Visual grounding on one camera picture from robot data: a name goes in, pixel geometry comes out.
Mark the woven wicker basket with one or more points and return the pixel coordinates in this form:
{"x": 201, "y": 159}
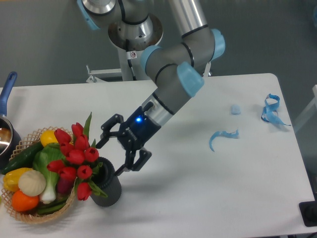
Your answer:
{"x": 31, "y": 216}

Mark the yellow bell pepper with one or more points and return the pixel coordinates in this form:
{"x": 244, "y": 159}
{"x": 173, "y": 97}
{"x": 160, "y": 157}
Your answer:
{"x": 11, "y": 179}

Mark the orange fruit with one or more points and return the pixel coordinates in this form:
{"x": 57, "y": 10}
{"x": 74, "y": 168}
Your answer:
{"x": 22, "y": 202}

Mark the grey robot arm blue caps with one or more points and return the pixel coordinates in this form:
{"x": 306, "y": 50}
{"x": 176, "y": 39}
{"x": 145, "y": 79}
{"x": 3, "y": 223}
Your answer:
{"x": 176, "y": 71}

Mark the green bok choy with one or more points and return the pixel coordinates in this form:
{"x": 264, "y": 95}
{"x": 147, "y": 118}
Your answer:
{"x": 49, "y": 153}

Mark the yellow squash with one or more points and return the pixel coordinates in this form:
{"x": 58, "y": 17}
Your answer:
{"x": 48, "y": 137}

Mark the tangled blue tape strips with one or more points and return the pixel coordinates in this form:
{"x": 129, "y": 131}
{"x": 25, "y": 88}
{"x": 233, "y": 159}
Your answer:
{"x": 269, "y": 113}

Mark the curved blue tape strip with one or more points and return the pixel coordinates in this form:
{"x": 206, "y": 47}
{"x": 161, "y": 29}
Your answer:
{"x": 233, "y": 135}

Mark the blue handled saucepan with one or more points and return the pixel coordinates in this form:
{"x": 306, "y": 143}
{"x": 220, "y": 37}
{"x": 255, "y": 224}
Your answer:
{"x": 9, "y": 138}

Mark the dark grey ribbed vase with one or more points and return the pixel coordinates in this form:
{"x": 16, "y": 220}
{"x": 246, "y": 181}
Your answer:
{"x": 106, "y": 180}

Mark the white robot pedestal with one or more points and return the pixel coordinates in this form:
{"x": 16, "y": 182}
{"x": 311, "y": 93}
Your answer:
{"x": 130, "y": 42}

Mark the black device at table corner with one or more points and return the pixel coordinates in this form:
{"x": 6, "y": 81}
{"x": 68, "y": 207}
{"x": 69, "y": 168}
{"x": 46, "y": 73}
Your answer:
{"x": 309, "y": 213}

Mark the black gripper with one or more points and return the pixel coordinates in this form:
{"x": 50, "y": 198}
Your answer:
{"x": 138, "y": 131}

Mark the green bean pods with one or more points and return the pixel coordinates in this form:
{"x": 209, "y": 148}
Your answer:
{"x": 52, "y": 207}

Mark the green cucumber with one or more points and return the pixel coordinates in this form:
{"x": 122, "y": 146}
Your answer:
{"x": 24, "y": 159}

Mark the small pale blue cap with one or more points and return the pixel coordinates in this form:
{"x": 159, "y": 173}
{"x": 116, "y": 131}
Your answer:
{"x": 235, "y": 109}

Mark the red tulip bouquet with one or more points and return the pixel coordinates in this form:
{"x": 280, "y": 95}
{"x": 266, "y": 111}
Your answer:
{"x": 79, "y": 162}

